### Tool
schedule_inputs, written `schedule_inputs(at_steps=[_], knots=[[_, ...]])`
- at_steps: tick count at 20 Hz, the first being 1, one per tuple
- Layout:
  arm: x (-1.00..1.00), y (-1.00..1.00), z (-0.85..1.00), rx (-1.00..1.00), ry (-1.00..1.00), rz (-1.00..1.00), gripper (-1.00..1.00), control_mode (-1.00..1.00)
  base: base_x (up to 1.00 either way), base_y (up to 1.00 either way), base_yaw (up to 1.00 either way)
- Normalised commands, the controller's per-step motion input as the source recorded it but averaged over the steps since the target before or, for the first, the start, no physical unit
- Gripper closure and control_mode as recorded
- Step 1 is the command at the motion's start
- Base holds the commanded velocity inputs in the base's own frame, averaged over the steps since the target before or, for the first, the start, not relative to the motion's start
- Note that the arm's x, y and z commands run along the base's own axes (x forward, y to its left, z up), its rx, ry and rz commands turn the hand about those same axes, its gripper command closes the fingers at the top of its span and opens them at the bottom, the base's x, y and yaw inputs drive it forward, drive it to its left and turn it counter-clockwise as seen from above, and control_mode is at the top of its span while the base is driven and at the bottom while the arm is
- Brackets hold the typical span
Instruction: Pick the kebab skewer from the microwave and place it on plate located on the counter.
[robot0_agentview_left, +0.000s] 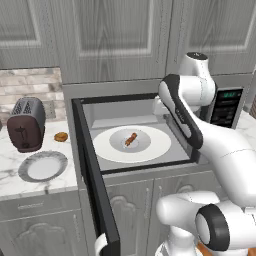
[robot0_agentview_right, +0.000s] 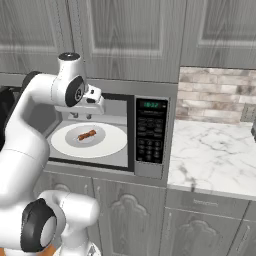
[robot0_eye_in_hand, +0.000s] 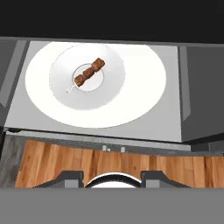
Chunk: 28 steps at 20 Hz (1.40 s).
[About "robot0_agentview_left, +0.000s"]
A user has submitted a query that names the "white microwave door handle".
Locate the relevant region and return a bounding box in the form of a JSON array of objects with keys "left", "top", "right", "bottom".
[{"left": 94, "top": 232, "right": 108, "bottom": 256}]

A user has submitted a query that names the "grey cupboard door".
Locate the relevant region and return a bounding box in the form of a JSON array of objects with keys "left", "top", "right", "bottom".
[
  {"left": 0, "top": 0, "right": 63, "bottom": 70},
  {"left": 54, "top": 0, "right": 174, "bottom": 85},
  {"left": 165, "top": 0, "right": 256, "bottom": 76},
  {"left": 0, "top": 209, "right": 88, "bottom": 256},
  {"left": 103, "top": 179, "right": 155, "bottom": 256},
  {"left": 146, "top": 170, "right": 224, "bottom": 256}
]

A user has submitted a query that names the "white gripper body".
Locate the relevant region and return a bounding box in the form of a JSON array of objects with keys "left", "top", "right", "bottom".
[{"left": 152, "top": 95, "right": 170, "bottom": 117}]

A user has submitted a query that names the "grey wall socket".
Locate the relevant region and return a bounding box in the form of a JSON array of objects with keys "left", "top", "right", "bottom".
[{"left": 44, "top": 100, "right": 57, "bottom": 120}]

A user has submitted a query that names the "grey drawer handle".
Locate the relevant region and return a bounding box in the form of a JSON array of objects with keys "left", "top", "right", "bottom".
[{"left": 17, "top": 202, "right": 45, "bottom": 211}]

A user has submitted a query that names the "brown bread roll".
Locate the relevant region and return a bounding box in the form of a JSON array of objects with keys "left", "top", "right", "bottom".
[{"left": 53, "top": 131, "right": 69, "bottom": 143}]

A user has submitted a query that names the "grey upper cupboard door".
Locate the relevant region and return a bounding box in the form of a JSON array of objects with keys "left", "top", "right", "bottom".
[
  {"left": 165, "top": 0, "right": 256, "bottom": 76},
  {"left": 0, "top": 0, "right": 63, "bottom": 70},
  {"left": 54, "top": 0, "right": 174, "bottom": 85}
]

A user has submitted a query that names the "grey drawer front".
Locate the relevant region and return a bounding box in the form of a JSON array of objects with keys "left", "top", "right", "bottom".
[{"left": 0, "top": 190, "right": 82, "bottom": 222}]

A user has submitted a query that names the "grey microwave oven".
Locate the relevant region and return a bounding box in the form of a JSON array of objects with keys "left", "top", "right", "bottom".
[{"left": 62, "top": 73, "right": 254, "bottom": 192}]

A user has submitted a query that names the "white microwave turntable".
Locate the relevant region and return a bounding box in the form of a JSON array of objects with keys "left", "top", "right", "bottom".
[{"left": 92, "top": 125, "right": 173, "bottom": 164}]

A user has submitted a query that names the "dark brown toaster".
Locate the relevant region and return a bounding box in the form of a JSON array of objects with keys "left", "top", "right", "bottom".
[{"left": 6, "top": 96, "right": 47, "bottom": 154}]

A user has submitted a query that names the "brown kebab skewer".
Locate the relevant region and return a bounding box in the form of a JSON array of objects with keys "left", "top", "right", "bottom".
[{"left": 124, "top": 132, "right": 139, "bottom": 147}]

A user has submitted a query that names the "grey lower cupboard door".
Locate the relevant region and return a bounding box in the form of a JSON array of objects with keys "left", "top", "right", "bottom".
[
  {"left": 0, "top": 209, "right": 88, "bottom": 256},
  {"left": 146, "top": 170, "right": 224, "bottom": 256},
  {"left": 103, "top": 179, "right": 155, "bottom": 256}
]

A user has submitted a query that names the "small grey plate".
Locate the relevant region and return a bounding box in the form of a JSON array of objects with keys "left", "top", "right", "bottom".
[{"left": 108, "top": 128, "right": 151, "bottom": 154}]

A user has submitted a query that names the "grey rimmed white plate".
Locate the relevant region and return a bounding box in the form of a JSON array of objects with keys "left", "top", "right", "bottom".
[{"left": 17, "top": 150, "right": 69, "bottom": 183}]

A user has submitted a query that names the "black microwave door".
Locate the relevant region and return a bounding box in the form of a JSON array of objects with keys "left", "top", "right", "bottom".
[{"left": 71, "top": 97, "right": 121, "bottom": 256}]

